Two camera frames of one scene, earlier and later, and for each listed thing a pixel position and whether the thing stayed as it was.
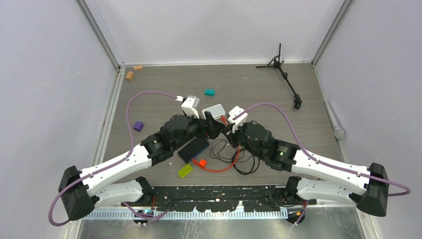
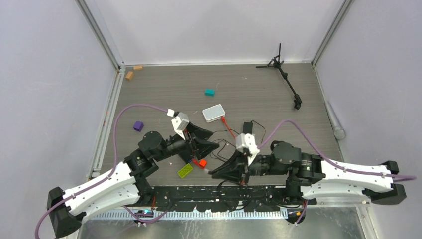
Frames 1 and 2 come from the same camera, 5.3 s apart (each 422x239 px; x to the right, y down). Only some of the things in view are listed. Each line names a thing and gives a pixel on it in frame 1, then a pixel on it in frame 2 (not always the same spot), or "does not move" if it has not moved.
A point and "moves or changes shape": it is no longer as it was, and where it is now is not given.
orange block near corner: [130, 75] does not move
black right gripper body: [238, 138] -> [260, 165]
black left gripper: [209, 127] -> [201, 147]
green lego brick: [184, 170] does not move
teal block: [210, 92] does not move
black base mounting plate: [262, 198] does not move
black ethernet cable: [243, 174] moves or changes shape
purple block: [138, 126] does not move
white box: [217, 111] does not move
